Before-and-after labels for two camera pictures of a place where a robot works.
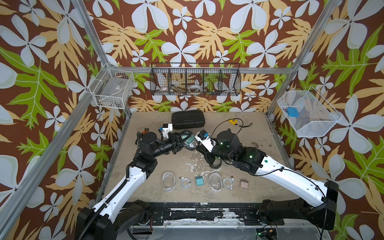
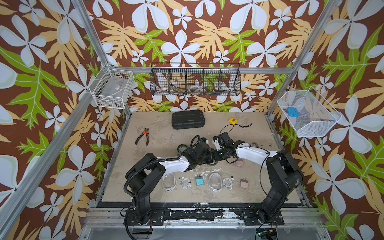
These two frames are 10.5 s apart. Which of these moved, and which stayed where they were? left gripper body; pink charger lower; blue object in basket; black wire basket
Moved: left gripper body
Stayed: blue object in basket; pink charger lower; black wire basket
